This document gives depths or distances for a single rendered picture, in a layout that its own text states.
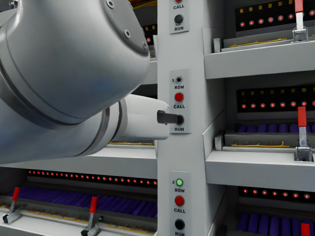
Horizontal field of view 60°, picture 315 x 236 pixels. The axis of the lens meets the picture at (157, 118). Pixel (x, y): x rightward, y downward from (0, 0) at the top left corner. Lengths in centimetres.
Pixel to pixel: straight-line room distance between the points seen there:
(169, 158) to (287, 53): 27
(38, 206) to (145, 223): 33
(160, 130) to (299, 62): 28
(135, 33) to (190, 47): 38
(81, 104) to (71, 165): 52
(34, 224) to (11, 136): 65
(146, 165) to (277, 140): 25
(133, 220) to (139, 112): 42
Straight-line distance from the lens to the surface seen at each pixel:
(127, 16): 16
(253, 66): 51
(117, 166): 60
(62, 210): 80
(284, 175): 49
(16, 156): 20
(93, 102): 16
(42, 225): 80
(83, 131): 22
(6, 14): 91
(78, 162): 66
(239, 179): 51
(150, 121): 29
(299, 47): 51
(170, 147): 53
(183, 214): 54
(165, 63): 55
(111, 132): 25
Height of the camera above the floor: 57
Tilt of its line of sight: 3 degrees up
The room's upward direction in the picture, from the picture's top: straight up
